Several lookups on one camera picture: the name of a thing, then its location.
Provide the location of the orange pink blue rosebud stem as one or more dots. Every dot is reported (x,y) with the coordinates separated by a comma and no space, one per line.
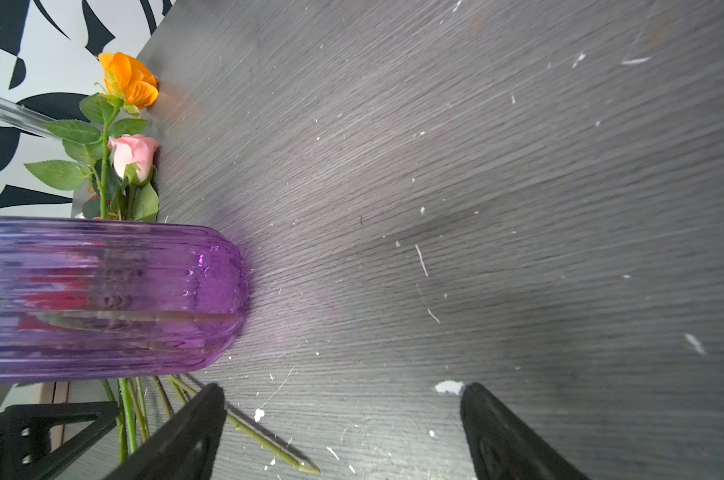
(108,150)

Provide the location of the purple ribbed glass vase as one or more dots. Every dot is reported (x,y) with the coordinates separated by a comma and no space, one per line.
(82,299)

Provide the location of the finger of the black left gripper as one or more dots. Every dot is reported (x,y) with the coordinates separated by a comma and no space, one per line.
(26,437)

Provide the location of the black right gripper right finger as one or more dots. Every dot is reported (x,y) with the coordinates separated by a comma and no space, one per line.
(502,446)

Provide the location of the aluminium frame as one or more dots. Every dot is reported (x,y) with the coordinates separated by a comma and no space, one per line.
(25,119)

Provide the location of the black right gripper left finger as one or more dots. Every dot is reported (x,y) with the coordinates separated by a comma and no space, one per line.
(185,447)

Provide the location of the pink rectangular block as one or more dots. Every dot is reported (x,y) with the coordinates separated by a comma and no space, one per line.
(53,392)

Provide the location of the white and peach rosebud stem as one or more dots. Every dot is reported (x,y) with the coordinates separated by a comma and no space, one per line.
(146,404)

